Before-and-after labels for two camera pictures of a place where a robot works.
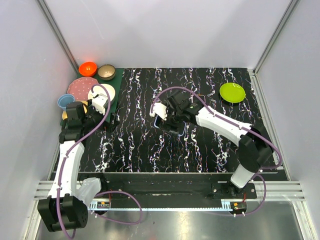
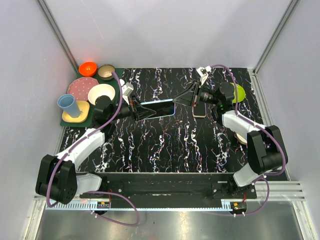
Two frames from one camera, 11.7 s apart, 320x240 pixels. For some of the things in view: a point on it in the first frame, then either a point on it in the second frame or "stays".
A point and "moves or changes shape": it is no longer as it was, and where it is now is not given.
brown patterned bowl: x=106 y=72 stays
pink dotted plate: x=80 y=87 stays
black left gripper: x=100 y=117 to x=134 y=109
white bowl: x=99 y=89 stays
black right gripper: x=168 y=123 to x=186 y=98
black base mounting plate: x=175 y=187 stays
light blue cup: x=64 y=99 stays
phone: x=178 y=131 moves or changes shape
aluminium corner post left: x=58 y=35 stays
